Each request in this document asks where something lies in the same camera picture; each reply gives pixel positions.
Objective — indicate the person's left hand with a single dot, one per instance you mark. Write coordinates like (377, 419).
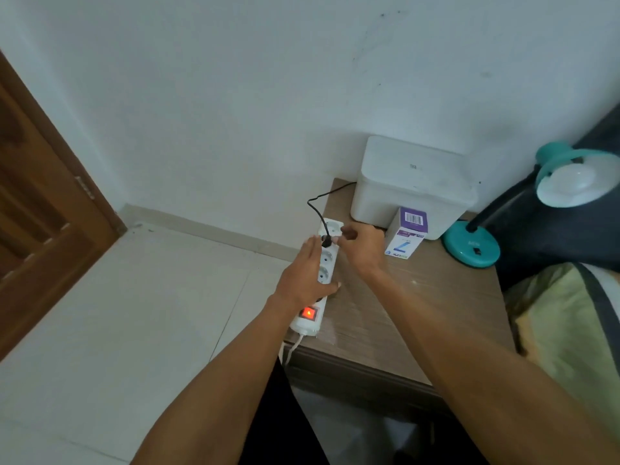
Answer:
(300, 280)

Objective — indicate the person's right hand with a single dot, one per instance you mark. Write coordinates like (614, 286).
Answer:
(365, 251)

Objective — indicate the person's left thumb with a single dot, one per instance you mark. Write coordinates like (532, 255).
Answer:
(332, 288)

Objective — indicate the person's right thumb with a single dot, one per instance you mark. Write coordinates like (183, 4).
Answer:
(345, 241)

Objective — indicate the white power strip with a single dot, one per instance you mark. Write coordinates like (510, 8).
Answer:
(310, 326)

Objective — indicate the person's left forearm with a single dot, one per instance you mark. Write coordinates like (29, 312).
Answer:
(227, 382)

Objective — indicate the person's right forearm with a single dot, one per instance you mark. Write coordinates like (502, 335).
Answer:
(474, 382)

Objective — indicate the purple and white carton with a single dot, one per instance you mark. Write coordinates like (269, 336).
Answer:
(406, 237)

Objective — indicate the white plastic box appliance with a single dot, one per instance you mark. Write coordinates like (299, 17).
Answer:
(411, 183)

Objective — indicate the brown wooden bedside table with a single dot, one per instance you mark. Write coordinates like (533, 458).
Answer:
(436, 305)

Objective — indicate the teal desk lamp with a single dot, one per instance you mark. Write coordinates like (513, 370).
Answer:
(470, 246)

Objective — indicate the person's black trousers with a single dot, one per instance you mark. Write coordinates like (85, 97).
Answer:
(281, 430)

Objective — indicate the dark grey pillow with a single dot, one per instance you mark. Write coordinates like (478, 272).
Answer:
(542, 237)

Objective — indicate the white light bulb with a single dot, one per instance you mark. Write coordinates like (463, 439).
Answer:
(574, 179)

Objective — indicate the metal door hinge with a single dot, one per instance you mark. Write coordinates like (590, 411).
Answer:
(85, 187)

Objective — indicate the brown wooden door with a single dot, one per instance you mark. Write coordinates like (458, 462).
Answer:
(43, 227)

